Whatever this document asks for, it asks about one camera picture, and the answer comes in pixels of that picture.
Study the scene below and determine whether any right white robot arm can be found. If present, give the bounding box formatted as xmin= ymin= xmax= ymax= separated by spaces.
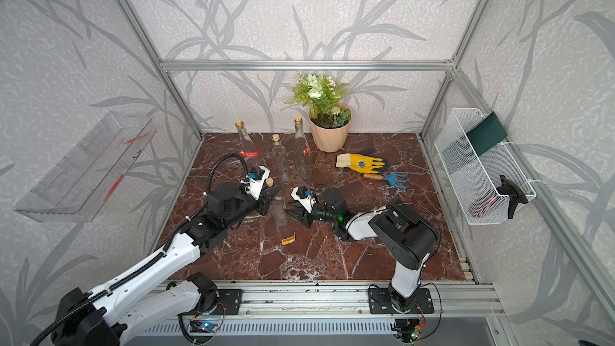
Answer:
xmin=286 ymin=186 xmax=440 ymax=313

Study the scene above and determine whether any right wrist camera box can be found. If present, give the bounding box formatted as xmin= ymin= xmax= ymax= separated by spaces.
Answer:
xmin=291 ymin=186 xmax=316 ymax=213

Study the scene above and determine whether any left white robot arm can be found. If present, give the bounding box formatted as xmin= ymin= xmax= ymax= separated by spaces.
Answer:
xmin=32 ymin=179 xmax=280 ymax=345

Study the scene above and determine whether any blue hand rake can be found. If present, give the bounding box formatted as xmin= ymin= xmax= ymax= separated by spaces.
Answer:
xmin=363 ymin=173 xmax=408 ymax=189

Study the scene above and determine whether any pink flower pot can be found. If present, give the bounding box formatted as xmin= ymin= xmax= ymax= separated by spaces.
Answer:
xmin=308 ymin=110 xmax=352 ymax=153

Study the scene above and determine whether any dark green card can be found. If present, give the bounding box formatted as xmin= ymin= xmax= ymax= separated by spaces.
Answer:
xmin=467 ymin=112 xmax=508 ymax=156

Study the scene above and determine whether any glass bottle with red label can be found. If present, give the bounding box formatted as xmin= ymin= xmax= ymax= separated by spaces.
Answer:
xmin=235 ymin=119 xmax=262 ymax=168

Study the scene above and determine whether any peeled gold label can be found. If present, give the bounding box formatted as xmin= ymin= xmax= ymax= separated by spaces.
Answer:
xmin=281 ymin=235 xmax=296 ymax=246

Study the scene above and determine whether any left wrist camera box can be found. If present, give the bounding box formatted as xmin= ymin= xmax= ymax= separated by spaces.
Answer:
xmin=240 ymin=166 xmax=270 ymax=200

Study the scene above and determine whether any yellow gardening glove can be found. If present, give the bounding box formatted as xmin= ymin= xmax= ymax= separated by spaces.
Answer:
xmin=336 ymin=153 xmax=385 ymax=174

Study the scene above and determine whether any white mesh wall basket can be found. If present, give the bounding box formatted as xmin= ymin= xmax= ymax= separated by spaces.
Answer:
xmin=435 ymin=108 xmax=536 ymax=226

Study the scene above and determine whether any black spray bottle trigger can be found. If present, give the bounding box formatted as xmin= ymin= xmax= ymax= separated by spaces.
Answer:
xmin=496 ymin=175 xmax=529 ymax=219

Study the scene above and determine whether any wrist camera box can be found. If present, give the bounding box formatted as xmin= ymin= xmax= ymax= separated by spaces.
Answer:
xmin=291 ymin=186 xmax=316 ymax=213
xmin=240 ymin=166 xmax=270 ymax=200

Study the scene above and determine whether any short glass bottle gold label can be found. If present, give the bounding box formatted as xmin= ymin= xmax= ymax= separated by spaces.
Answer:
xmin=272 ymin=134 xmax=291 ymax=185

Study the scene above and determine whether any green artificial plant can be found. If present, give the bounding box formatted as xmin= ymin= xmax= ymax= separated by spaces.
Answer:
xmin=285 ymin=74 xmax=352 ymax=129

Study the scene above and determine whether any aluminium front rail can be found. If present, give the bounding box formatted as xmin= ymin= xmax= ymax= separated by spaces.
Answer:
xmin=110 ymin=280 xmax=505 ymax=320

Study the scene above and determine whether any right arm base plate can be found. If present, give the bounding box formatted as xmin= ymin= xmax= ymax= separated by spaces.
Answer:
xmin=367 ymin=284 xmax=435 ymax=315

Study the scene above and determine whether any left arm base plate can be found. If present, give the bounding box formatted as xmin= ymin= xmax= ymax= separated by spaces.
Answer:
xmin=211 ymin=289 xmax=243 ymax=316

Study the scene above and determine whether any clear plastic wall shelf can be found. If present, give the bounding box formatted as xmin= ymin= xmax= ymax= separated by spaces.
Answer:
xmin=14 ymin=111 xmax=157 ymax=223

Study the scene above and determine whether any tall slim glass bottle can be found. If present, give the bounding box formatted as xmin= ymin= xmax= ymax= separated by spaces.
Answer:
xmin=295 ymin=115 xmax=312 ymax=180

